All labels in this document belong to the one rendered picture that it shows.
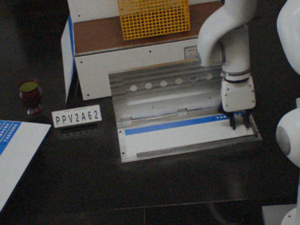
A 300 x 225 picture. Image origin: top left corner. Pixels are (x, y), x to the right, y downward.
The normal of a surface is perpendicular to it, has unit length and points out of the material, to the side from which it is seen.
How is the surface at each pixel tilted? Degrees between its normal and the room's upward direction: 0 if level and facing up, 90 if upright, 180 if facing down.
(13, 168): 0
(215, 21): 45
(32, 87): 0
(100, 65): 90
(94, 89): 90
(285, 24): 65
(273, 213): 0
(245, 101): 77
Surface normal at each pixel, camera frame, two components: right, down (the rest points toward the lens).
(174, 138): -0.10, -0.77
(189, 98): 0.11, 0.48
